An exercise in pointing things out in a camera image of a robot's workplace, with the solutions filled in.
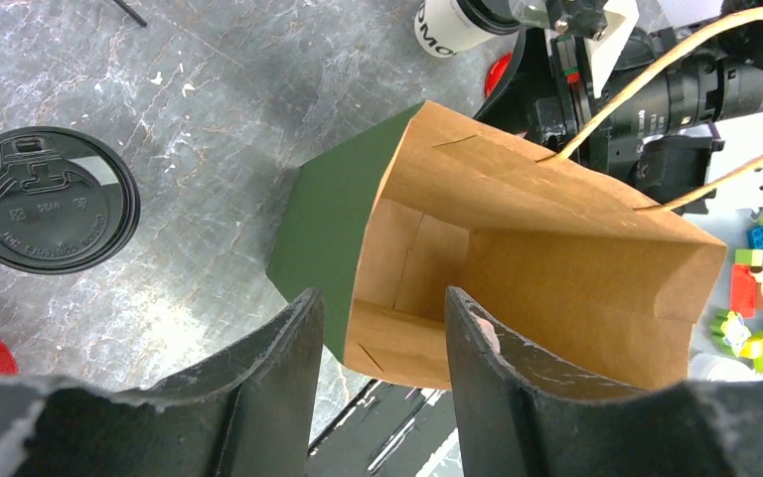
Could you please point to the green brown paper bag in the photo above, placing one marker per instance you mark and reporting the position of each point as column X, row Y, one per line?
column 579, row 262

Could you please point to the red horseshoe shaped object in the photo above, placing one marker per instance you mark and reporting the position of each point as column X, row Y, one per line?
column 496, row 73

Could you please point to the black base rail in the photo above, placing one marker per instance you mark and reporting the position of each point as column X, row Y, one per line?
column 389, row 430

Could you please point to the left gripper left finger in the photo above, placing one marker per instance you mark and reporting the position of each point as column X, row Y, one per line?
column 244, row 411

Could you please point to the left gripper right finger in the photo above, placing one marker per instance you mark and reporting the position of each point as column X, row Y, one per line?
column 523, row 411

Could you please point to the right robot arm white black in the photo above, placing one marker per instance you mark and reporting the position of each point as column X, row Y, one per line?
column 643, row 143

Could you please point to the black tripod with grey tube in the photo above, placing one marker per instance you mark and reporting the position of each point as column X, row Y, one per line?
column 131, row 12

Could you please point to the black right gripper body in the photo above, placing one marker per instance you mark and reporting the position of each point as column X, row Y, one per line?
column 545, row 93

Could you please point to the white paper coffee cup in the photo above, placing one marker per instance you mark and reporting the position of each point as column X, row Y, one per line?
column 442, row 29

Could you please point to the black plastic cup lid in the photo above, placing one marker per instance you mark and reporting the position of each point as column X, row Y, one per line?
column 491, row 16

